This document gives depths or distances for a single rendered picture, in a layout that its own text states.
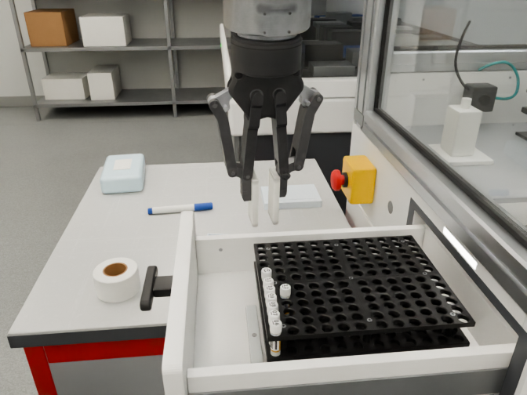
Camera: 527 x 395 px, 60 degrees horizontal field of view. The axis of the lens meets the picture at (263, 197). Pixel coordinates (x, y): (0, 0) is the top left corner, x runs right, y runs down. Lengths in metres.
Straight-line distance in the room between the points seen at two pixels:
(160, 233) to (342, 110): 0.66
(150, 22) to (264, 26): 4.21
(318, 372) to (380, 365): 0.06
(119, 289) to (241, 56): 0.43
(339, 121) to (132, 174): 0.60
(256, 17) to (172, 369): 0.33
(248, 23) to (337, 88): 0.87
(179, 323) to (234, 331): 0.13
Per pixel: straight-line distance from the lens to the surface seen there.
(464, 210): 0.57
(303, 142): 0.55
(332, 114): 1.33
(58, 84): 4.55
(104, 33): 4.26
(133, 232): 0.95
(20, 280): 2.30
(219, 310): 0.62
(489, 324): 0.59
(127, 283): 0.76
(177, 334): 0.46
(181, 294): 0.50
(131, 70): 4.76
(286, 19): 0.46
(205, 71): 4.69
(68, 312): 0.79
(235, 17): 0.47
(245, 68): 0.48
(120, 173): 1.12
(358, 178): 0.84
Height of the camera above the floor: 1.24
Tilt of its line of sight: 27 degrees down
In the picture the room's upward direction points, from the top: straight up
